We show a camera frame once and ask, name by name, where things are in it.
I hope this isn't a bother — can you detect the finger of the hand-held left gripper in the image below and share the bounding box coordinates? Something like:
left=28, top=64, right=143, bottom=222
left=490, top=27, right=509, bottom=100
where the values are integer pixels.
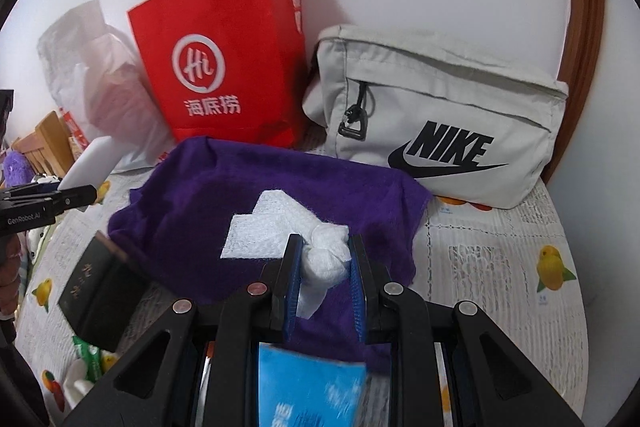
left=50, top=184, right=98, bottom=211

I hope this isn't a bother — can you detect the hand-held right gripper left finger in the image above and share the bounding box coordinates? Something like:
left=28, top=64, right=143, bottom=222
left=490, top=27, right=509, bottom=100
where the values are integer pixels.
left=60, top=234, right=306, bottom=427

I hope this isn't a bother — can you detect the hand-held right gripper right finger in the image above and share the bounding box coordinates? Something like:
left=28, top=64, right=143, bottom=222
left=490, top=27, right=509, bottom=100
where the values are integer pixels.
left=349, top=234, right=586, bottom=427

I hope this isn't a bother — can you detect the white plastic pouch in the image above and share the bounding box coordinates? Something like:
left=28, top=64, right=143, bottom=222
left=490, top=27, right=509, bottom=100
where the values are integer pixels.
left=59, top=136, right=117, bottom=198

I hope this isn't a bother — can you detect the person's left hand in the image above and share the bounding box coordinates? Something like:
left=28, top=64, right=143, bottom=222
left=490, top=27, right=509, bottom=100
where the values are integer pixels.
left=0, top=234, right=26, bottom=319

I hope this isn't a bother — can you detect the purple plush toy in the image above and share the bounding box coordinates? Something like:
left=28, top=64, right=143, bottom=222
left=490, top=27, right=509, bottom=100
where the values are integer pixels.
left=2, top=149, right=33, bottom=188

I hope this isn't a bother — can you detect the wooden furniture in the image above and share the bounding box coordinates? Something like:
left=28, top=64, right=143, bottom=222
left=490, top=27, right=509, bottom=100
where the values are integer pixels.
left=12, top=109, right=76, bottom=178

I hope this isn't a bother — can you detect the blue tissue pack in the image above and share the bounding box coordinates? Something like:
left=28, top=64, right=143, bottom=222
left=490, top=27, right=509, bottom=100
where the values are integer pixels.
left=257, top=342, right=368, bottom=427

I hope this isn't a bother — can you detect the black box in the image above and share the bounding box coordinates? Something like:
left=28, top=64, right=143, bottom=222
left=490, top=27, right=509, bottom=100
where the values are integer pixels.
left=57, top=232, right=151, bottom=353

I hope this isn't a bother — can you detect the purple towel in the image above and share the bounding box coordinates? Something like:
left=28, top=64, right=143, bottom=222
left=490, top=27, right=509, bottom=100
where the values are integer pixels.
left=107, top=137, right=433, bottom=375

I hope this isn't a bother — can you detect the white plastic bag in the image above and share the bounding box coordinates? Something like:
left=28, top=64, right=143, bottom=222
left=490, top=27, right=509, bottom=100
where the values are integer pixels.
left=36, top=0, right=176, bottom=172

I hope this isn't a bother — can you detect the green tissue packet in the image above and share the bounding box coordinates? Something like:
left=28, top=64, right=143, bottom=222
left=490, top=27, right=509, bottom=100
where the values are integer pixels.
left=72, top=336, right=106, bottom=383

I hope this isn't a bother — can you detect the red paper bag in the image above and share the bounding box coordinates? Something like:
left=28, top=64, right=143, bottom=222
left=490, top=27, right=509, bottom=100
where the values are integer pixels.
left=126, top=0, right=308, bottom=150

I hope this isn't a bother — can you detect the grey waist bag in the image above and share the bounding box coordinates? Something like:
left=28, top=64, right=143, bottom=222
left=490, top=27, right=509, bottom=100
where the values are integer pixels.
left=301, top=24, right=571, bottom=210

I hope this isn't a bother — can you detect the brown wooden headboard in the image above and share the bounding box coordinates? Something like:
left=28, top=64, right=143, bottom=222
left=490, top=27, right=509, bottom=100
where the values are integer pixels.
left=542, top=0, right=608, bottom=188

